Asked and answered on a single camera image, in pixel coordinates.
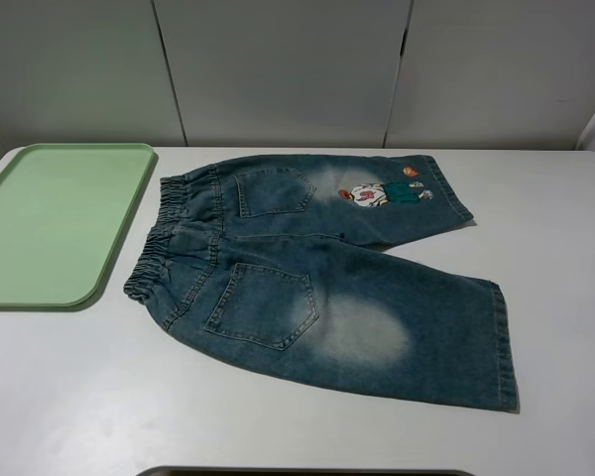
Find children's blue denim shorts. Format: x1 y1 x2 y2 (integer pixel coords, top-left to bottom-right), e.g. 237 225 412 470
124 155 520 413

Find light green plastic tray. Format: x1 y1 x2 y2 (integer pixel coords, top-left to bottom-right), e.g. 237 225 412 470
0 144 156 308

